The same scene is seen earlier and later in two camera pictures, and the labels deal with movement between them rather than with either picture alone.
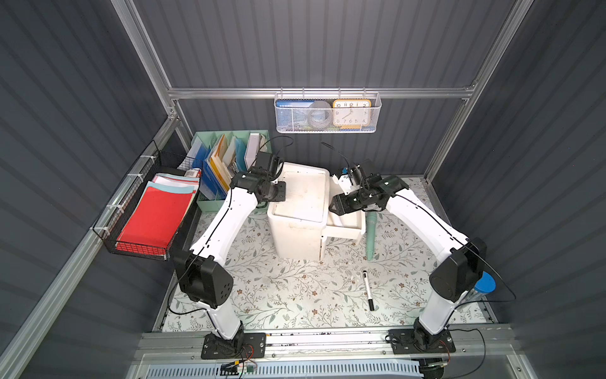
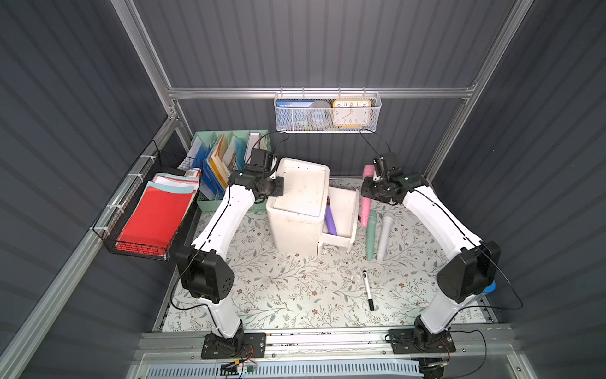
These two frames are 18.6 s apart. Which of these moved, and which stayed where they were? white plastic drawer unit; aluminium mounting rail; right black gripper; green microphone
Moved: right black gripper
Stayed: aluminium mounting rail; white plastic drawer unit; green microphone
